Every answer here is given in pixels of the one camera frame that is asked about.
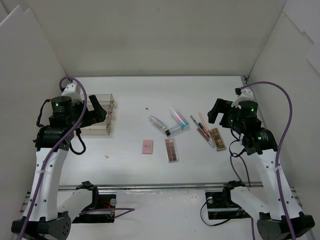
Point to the pale pink cosmetic tube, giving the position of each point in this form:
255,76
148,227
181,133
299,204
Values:
203,122

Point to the red lip gloss tube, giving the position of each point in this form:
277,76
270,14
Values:
202,133

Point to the clear acrylic drawer organizer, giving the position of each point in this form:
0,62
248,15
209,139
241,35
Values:
108,102

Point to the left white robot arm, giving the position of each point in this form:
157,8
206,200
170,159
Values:
43,218

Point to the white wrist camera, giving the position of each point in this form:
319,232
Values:
244,94
72,90

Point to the clear bottle blue label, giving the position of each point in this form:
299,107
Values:
157,123

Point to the checkered eyeliner pen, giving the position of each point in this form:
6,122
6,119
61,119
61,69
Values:
197,124

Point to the silver red lip pencil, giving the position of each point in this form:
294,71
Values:
209,142

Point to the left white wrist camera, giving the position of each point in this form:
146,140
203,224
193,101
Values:
72,90

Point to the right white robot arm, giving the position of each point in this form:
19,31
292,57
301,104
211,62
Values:
281,217

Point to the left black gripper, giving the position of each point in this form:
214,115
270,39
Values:
88,114

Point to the aluminium front rail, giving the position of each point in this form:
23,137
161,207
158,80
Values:
154,187

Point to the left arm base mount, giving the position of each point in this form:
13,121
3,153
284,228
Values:
102,208

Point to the small clear bottle black cap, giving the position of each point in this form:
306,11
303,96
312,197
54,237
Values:
173,130

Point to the pink compact box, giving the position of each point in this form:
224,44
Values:
147,147

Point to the white pink teal spray bottle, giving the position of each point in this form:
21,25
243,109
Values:
178,117

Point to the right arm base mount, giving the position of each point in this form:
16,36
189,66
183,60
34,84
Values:
220,206

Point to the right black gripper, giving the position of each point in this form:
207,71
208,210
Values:
223,111

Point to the brown gold eyeshadow palette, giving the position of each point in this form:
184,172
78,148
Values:
217,139

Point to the pink brown eyeshadow palette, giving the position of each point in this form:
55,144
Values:
171,150

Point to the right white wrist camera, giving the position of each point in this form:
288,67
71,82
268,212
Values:
244,94

